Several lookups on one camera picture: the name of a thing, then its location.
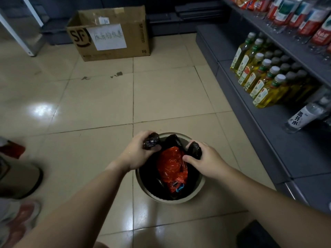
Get person's right hand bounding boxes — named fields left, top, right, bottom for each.
left=182, top=141, right=231, bottom=180

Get person's left hand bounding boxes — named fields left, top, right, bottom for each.
left=113, top=130, right=162, bottom=174

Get black trash bag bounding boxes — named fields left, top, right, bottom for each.
left=138, top=132, right=204, bottom=202

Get person's right forearm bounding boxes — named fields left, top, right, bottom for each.
left=216, top=164, right=331, bottom=248

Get person's left forearm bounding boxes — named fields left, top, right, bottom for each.
left=13, top=161, right=129, bottom=248

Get crumpled red plastic wrapper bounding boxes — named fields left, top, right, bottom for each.
left=157, top=146, right=189, bottom=193

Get grey round trash bin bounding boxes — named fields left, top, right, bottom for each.
left=135, top=132, right=206, bottom=205

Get grey metal shelf unit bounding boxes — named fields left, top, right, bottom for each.
left=195, top=0, right=331, bottom=215

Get black shoe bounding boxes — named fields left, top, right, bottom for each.
left=236, top=220, right=281, bottom=248

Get row of yellow tea bottles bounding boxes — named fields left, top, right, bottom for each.
left=230, top=32, right=320, bottom=109

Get brown cardboard box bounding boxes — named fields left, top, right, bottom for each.
left=66, top=6, right=151, bottom=62

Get clear white-label water bottle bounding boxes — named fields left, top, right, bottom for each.
left=283, top=95, right=331, bottom=134

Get white handwritten paper sheet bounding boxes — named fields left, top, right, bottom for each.
left=86, top=23, right=127, bottom=51

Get khaki trouser leg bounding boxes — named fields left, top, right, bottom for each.
left=0, top=155, right=43, bottom=200

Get red shoe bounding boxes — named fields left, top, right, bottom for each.
left=0, top=137, right=26, bottom=159

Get stack of dark shelf boards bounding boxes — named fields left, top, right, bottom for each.
left=174, top=2, right=226, bottom=21

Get pink red sneaker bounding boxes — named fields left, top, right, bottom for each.
left=0, top=199, right=42, bottom=248

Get orange snack packets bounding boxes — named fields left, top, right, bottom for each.
left=229, top=0, right=259, bottom=11

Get row of red-label water bottles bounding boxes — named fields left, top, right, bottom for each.
left=255, top=0, right=331, bottom=62

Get white metal frame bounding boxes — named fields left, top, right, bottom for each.
left=0, top=0, right=45, bottom=57

